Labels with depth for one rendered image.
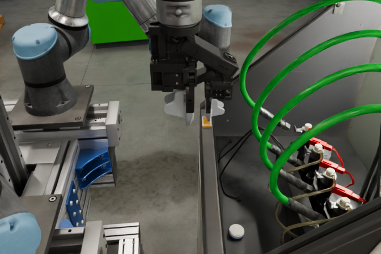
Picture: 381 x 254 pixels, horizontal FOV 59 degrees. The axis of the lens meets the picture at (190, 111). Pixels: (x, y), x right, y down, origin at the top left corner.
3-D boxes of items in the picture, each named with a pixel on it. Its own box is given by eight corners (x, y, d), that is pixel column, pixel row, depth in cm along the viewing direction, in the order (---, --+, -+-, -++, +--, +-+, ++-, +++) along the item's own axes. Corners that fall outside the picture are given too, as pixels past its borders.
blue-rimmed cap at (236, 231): (228, 227, 91) (228, 223, 90) (242, 227, 91) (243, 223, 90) (229, 240, 87) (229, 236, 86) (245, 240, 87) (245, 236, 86)
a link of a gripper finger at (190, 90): (185, 104, 66) (184, 63, 61) (194, 104, 66) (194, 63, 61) (184, 117, 62) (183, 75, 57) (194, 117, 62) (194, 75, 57)
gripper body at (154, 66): (155, 75, 67) (151, 15, 60) (198, 75, 67) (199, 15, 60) (151, 94, 60) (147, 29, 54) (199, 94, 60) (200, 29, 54)
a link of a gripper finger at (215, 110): (224, 126, 107) (225, 101, 102) (205, 126, 107) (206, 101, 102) (223, 120, 109) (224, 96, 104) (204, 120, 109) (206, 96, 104)
